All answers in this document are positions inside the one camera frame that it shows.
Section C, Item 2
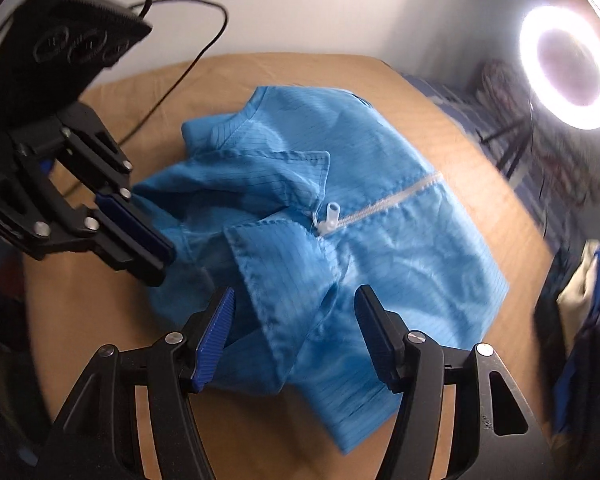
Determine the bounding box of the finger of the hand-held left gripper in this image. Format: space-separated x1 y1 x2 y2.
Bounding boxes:
55 102 176 261
0 160 173 287

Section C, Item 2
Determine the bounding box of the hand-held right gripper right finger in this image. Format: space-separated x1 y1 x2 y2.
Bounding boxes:
354 285 556 480

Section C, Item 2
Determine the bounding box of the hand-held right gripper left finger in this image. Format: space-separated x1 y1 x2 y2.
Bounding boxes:
32 286 237 480

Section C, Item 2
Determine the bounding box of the light blue zip coat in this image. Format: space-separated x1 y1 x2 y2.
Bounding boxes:
131 85 511 456

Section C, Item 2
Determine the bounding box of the royal blue folded garment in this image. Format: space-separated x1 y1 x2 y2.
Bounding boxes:
552 247 600 433

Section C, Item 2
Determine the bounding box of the white folded garment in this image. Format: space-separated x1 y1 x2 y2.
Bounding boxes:
557 240 600 333

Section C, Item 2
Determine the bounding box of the stack of floral pillows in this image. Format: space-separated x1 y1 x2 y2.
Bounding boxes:
472 57 600 206

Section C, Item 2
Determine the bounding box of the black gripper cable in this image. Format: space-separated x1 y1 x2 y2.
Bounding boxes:
45 0 229 196

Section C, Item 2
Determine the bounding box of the ring light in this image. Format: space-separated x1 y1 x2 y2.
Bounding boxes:
519 5 600 131

